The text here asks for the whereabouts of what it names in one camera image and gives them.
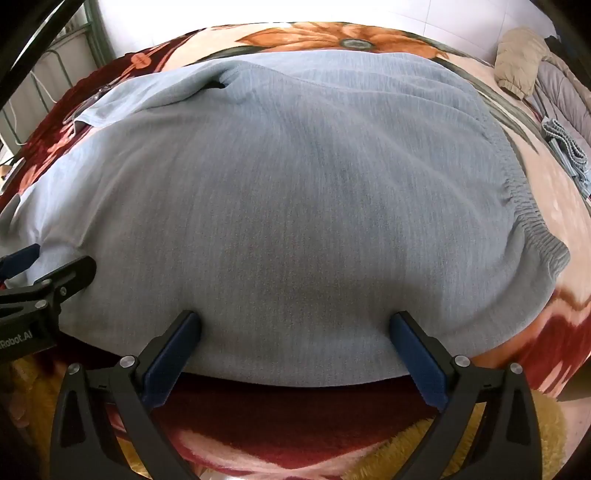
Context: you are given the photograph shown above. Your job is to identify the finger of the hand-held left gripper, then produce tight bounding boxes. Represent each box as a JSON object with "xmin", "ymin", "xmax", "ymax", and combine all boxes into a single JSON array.
[
  {"xmin": 0, "ymin": 244, "xmax": 41, "ymax": 283},
  {"xmin": 0, "ymin": 256, "xmax": 98, "ymax": 319}
]

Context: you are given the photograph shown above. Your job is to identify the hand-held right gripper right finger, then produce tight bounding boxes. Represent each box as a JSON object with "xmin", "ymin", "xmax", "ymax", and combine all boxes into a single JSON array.
[{"xmin": 389, "ymin": 311, "xmax": 543, "ymax": 480}]

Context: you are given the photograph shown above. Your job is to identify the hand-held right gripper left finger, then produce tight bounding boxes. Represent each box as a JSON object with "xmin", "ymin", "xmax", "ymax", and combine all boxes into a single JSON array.
[{"xmin": 50, "ymin": 310, "xmax": 201, "ymax": 480}]

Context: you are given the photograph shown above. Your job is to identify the grey pants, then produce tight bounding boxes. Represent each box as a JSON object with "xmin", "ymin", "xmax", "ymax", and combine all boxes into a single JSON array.
[{"xmin": 0, "ymin": 50, "xmax": 571, "ymax": 386}]

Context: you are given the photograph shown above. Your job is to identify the yellow plush cloth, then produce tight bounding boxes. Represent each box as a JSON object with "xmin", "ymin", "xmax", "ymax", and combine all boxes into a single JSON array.
[{"xmin": 9, "ymin": 355, "xmax": 570, "ymax": 480}]

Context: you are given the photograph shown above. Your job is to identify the floral plush blanket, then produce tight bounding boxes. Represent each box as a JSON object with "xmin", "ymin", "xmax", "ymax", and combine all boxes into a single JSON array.
[{"xmin": 0, "ymin": 21, "xmax": 591, "ymax": 480}]

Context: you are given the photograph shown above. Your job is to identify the black metal bar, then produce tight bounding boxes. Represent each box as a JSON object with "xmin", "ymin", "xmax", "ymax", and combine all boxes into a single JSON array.
[{"xmin": 0, "ymin": 0, "xmax": 89, "ymax": 109}]

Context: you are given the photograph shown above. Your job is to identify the folded light blue cloth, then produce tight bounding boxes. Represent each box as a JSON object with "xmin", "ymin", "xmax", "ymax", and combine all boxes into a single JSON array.
[{"xmin": 540, "ymin": 117, "xmax": 591, "ymax": 200}]

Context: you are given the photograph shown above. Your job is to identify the beige puffer jacket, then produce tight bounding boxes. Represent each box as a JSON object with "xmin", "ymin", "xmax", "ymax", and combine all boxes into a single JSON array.
[{"xmin": 495, "ymin": 27, "xmax": 561, "ymax": 100}]

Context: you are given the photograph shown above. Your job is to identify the white cable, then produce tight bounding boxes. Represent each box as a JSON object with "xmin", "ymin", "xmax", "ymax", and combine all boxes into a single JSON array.
[{"xmin": 30, "ymin": 69, "xmax": 58, "ymax": 118}]

